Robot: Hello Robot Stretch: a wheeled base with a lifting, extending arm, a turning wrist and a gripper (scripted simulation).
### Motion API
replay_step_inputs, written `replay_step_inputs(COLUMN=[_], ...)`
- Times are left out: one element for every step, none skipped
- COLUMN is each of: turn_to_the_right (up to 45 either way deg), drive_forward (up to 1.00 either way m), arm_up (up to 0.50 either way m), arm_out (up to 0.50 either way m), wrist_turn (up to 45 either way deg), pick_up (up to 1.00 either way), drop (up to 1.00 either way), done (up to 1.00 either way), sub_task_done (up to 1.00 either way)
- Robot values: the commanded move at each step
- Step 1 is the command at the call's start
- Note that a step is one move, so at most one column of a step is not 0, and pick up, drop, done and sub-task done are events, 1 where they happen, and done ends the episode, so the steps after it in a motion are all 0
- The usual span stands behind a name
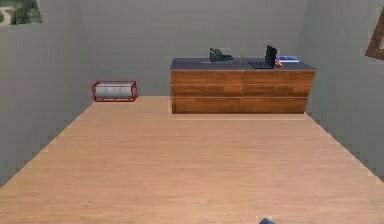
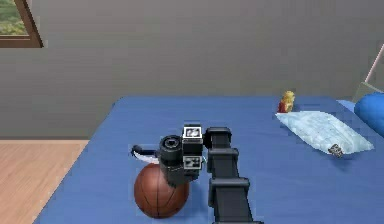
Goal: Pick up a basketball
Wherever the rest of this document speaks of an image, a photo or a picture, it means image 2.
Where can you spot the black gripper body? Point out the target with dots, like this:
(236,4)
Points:
(171,156)

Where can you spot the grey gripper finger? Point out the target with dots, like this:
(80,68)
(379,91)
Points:
(143,152)

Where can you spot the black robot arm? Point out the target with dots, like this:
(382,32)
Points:
(226,186)

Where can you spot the brown basketball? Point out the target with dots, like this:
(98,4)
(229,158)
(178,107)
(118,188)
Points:
(160,195)

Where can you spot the blue bed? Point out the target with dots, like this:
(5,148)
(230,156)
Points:
(233,160)

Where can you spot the yellow and red toy figure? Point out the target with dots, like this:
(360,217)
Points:
(286,101)

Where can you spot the pale blue pillow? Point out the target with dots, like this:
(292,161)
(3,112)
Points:
(323,131)

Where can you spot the small grey metal object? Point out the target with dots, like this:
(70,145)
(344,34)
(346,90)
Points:
(336,150)

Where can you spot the brown framed window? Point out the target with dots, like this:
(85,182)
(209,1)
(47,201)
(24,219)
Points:
(16,23)

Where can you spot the bright blue pillow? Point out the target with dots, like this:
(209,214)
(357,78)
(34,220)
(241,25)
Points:
(371,111)

